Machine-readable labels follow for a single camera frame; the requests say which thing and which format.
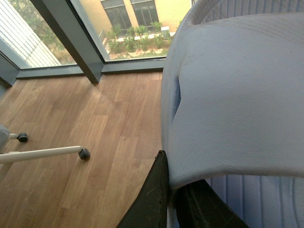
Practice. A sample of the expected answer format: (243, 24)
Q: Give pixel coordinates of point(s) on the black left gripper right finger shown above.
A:
(198, 206)

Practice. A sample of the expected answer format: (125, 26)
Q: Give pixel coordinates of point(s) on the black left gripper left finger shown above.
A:
(149, 210)

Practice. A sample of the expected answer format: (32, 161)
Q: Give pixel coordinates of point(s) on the white leg with caster wheel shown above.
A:
(10, 157)

